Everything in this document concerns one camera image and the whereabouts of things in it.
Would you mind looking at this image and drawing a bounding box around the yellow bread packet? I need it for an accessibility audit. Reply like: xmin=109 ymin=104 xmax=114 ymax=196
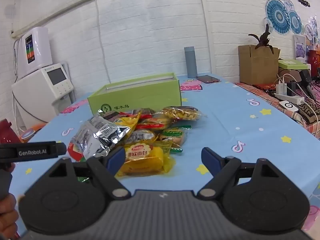
xmin=117 ymin=141 xmax=176 ymax=178

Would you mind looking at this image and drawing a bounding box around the smartphone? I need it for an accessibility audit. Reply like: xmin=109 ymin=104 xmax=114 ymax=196
xmin=196 ymin=75 xmax=221 ymax=84

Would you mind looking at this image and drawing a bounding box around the large blue paper fan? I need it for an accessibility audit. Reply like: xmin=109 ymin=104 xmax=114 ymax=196
xmin=264 ymin=0 xmax=292 ymax=34

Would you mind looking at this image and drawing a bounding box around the green edged cookie packet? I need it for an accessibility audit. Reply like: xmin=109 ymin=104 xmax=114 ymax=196
xmin=159 ymin=126 xmax=192 ymax=154

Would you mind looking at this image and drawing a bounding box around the blue printed tablecloth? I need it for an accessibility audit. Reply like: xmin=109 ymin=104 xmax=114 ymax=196
xmin=15 ymin=76 xmax=320 ymax=230

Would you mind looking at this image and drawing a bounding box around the white machine with screen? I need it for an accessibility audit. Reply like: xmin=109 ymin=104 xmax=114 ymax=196
xmin=11 ymin=62 xmax=75 ymax=128

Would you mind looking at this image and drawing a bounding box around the white power strip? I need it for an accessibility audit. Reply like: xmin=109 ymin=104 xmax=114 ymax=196
xmin=274 ymin=92 xmax=303 ymax=103

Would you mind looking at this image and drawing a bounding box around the green cardboard box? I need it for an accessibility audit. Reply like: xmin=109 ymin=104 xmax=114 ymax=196
xmin=87 ymin=72 xmax=182 ymax=117

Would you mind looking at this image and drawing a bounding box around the patterned pink cloth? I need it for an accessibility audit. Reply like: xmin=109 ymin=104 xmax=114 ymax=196
xmin=235 ymin=81 xmax=320 ymax=141

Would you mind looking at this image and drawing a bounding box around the photo picture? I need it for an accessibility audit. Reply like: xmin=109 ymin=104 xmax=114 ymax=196
xmin=293 ymin=35 xmax=307 ymax=61

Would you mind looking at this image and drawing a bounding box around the clear peanut snack packet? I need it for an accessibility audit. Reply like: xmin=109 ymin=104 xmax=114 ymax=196
xmin=161 ymin=106 xmax=208 ymax=123

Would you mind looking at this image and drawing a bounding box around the red kettle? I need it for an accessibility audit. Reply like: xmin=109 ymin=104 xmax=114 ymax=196
xmin=307 ymin=49 xmax=320 ymax=68

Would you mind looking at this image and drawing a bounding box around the dark red object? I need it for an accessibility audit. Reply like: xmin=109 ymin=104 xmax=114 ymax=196
xmin=0 ymin=119 xmax=19 ymax=145

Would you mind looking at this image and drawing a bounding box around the white charger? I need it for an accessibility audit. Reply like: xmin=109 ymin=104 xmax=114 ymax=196
xmin=276 ymin=83 xmax=288 ymax=96

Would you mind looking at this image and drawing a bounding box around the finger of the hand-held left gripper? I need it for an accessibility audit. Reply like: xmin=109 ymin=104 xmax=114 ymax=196
xmin=55 ymin=142 xmax=67 ymax=158

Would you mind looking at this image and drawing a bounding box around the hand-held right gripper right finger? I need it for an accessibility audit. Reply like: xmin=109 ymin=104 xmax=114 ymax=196
xmin=197 ymin=147 xmax=278 ymax=198

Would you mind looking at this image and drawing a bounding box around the silver foil snack packet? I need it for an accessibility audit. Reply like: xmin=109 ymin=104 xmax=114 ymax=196
xmin=71 ymin=116 xmax=131 ymax=161

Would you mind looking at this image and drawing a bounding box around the dark purple plant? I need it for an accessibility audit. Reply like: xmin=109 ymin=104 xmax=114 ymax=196
xmin=248 ymin=23 xmax=275 ymax=54

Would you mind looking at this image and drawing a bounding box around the white wall cable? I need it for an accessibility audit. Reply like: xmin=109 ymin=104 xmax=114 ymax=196
xmin=94 ymin=0 xmax=112 ymax=83

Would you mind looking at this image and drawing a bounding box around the white round device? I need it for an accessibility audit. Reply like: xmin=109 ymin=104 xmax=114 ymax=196
xmin=278 ymin=100 xmax=298 ymax=112

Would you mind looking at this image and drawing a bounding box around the red edged snack packet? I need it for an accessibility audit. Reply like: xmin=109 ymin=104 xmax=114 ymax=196
xmin=136 ymin=120 xmax=173 ymax=131
xmin=140 ymin=112 xmax=173 ymax=124

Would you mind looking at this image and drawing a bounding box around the white water purifier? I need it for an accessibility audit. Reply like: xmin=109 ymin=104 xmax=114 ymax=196
xmin=21 ymin=27 xmax=53 ymax=71

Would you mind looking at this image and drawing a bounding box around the person's left hand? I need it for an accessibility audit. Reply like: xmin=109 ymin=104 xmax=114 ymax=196
xmin=0 ymin=194 xmax=19 ymax=240

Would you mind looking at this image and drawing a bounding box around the brown cardboard box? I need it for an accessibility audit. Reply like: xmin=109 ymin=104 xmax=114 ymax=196
xmin=238 ymin=44 xmax=281 ymax=86

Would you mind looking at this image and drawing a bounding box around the yellow edged snack packet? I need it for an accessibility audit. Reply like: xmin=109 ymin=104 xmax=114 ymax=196
xmin=114 ymin=112 xmax=142 ymax=137

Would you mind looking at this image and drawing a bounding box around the flat green box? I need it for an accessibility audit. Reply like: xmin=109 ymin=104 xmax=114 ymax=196
xmin=278 ymin=59 xmax=309 ymax=70

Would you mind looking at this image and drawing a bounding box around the clear round cake packet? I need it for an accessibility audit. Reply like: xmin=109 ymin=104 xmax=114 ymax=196
xmin=127 ymin=129 xmax=158 ymax=146

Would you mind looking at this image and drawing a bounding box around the small blue paper fan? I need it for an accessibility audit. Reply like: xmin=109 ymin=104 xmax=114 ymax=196
xmin=288 ymin=10 xmax=304 ymax=34

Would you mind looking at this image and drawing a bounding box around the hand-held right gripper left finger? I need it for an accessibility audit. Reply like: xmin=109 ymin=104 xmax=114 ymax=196
xmin=49 ymin=146 xmax=131 ymax=199

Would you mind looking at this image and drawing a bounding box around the grey blue thermos bottle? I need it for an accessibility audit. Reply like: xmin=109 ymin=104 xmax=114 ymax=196
xmin=184 ymin=46 xmax=198 ymax=79

